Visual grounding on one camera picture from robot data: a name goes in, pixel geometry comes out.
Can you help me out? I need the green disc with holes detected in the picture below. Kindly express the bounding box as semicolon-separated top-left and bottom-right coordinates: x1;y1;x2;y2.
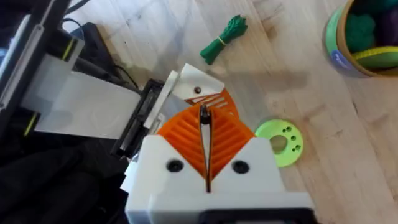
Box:
254;118;305;168

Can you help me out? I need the tub of toys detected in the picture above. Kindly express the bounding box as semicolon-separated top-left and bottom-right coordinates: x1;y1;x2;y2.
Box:
322;0;398;78

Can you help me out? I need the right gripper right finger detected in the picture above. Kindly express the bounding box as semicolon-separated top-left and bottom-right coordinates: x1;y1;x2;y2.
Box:
208;106;286;194

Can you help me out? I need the black cable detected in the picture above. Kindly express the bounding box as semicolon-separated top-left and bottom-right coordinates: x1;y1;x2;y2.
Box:
113;64;140;91

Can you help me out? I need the green toy vegetable bundle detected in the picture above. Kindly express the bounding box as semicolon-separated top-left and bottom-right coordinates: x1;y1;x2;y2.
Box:
200;14;249;66

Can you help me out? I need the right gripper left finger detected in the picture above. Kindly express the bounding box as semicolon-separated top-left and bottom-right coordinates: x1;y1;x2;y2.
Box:
126;105;208;218

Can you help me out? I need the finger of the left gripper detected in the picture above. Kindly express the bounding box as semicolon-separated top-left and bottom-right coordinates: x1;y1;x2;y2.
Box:
172;63;240;121

